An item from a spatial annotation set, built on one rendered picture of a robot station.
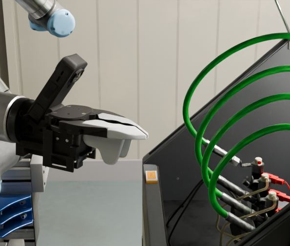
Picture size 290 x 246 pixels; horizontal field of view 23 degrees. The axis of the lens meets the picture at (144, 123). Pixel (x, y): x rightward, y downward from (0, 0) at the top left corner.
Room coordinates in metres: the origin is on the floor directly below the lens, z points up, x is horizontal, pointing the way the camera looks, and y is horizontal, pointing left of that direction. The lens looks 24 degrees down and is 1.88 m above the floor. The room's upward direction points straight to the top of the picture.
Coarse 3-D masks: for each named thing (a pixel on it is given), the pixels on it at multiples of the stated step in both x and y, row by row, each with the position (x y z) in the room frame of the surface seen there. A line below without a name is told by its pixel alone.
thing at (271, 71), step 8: (264, 72) 1.40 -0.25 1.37; (272, 72) 1.40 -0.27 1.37; (248, 80) 1.40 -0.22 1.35; (256, 80) 1.40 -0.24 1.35; (232, 88) 1.40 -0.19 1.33; (240, 88) 1.39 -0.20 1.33; (224, 96) 1.39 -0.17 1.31; (216, 104) 1.39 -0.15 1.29; (208, 112) 1.40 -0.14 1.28; (208, 120) 1.39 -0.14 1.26; (200, 128) 1.39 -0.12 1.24; (200, 136) 1.39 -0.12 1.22; (200, 144) 1.39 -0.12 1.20; (200, 152) 1.39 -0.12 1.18; (200, 160) 1.39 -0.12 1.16; (208, 168) 1.39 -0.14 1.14; (224, 184) 1.39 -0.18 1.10; (232, 184) 1.40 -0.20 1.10; (232, 192) 1.40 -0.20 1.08; (240, 192) 1.39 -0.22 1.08; (248, 192) 1.40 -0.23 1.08; (248, 200) 1.39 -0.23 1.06
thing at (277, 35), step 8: (248, 40) 1.48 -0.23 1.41; (256, 40) 1.48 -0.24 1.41; (264, 40) 1.48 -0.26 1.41; (232, 48) 1.48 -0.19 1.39; (240, 48) 1.47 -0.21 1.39; (224, 56) 1.47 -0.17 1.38; (208, 64) 1.48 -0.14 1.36; (216, 64) 1.47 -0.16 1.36; (200, 72) 1.48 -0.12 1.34; (208, 72) 1.47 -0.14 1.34; (200, 80) 1.47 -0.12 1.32; (192, 88) 1.47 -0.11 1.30; (184, 104) 1.47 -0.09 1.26; (184, 112) 1.47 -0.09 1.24; (184, 120) 1.47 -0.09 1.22; (192, 128) 1.47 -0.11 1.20
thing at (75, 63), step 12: (60, 60) 0.98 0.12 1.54; (72, 60) 0.97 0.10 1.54; (84, 60) 0.99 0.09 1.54; (60, 72) 0.96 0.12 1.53; (72, 72) 0.96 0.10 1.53; (48, 84) 0.96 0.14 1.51; (60, 84) 0.96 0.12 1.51; (72, 84) 0.99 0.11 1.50; (48, 96) 0.96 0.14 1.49; (60, 96) 0.98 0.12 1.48; (36, 108) 0.97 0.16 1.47; (48, 108) 0.96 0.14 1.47; (36, 120) 0.96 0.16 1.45
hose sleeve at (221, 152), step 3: (207, 141) 1.47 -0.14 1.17; (204, 144) 1.47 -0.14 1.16; (207, 144) 1.47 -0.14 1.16; (216, 147) 1.47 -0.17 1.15; (219, 147) 1.48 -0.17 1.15; (213, 150) 1.47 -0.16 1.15; (216, 150) 1.47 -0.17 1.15; (219, 150) 1.47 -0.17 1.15; (222, 150) 1.48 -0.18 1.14; (216, 153) 1.47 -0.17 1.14; (219, 153) 1.47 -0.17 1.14; (222, 153) 1.47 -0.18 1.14; (225, 153) 1.47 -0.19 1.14; (222, 156) 1.47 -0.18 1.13; (231, 159) 1.47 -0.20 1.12
